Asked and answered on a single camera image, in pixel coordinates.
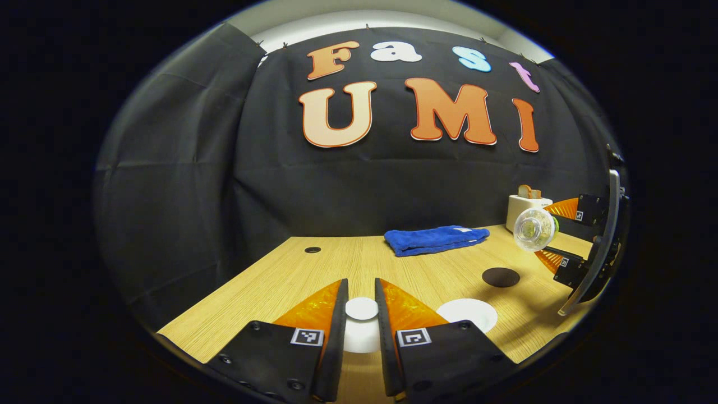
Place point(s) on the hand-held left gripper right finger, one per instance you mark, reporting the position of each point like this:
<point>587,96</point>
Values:
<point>387,348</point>

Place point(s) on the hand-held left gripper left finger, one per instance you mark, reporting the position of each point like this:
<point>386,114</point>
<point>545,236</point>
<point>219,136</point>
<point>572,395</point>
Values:
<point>335,348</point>

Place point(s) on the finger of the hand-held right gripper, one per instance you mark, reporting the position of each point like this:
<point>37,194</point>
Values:
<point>569,269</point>
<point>592,210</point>

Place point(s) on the white teacup lid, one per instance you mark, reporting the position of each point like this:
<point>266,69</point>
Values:
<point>362,336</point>

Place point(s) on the clear water bottle green label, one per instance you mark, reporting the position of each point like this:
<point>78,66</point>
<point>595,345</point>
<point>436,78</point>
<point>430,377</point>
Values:
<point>533,230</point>

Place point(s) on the dark brown round coaster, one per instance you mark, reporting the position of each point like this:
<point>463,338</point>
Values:
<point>501,277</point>

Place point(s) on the white toaster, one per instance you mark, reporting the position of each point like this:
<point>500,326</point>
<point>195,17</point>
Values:
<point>519,210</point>

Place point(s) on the blue folded towel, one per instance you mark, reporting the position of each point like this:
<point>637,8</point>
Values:
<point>432,240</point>

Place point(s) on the black backdrop cloth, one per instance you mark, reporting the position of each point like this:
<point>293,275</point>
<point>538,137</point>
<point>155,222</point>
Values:
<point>364,185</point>

